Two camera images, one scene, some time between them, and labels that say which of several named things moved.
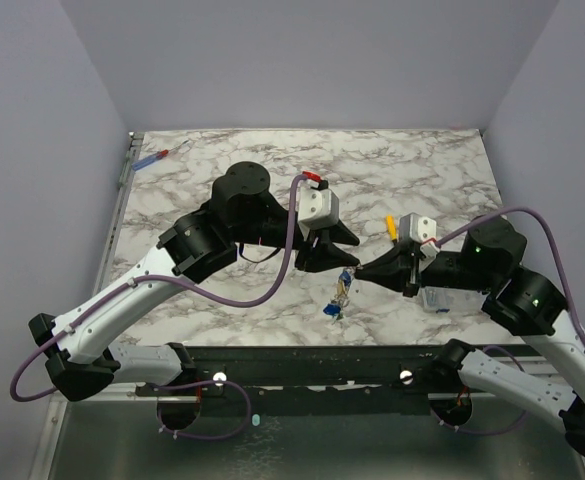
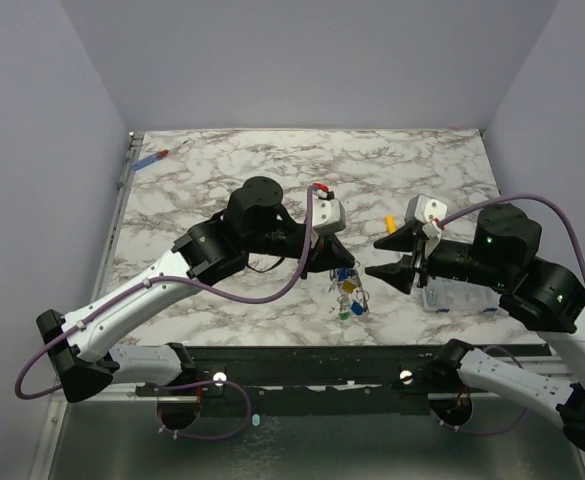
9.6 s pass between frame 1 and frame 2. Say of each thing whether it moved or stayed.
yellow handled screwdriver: stayed
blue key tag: moved
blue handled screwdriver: stayed
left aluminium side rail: stayed
